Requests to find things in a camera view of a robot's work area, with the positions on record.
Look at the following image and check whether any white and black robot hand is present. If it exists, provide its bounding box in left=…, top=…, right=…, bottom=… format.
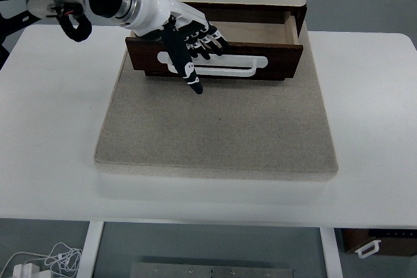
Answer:
left=130, top=0, right=231, bottom=96

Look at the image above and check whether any white drawer handle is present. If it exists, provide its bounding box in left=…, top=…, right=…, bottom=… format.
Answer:
left=156, top=51, right=268, bottom=79

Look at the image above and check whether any dark wooden drawer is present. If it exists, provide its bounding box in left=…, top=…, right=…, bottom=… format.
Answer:
left=125, top=10, right=304, bottom=82

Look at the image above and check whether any grey fabric mat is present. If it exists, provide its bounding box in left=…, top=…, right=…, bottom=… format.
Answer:
left=94, top=25, right=339, bottom=183

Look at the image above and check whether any white table leg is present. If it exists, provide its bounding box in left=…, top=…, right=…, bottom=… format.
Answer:
left=319, top=227, right=343, bottom=278
left=78, top=221, right=105, bottom=278

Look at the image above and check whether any white charger plug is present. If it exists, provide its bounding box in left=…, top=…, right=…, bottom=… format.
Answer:
left=12, top=263, right=40, bottom=278

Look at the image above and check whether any brown wooden box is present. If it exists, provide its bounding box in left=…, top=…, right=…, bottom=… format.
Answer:
left=340, top=228, right=417, bottom=258

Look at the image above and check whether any white cable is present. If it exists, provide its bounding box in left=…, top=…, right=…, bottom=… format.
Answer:
left=0, top=242, right=84, bottom=278

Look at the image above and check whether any white box handle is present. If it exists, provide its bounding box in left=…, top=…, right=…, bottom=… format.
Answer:
left=354, top=238, right=382, bottom=259

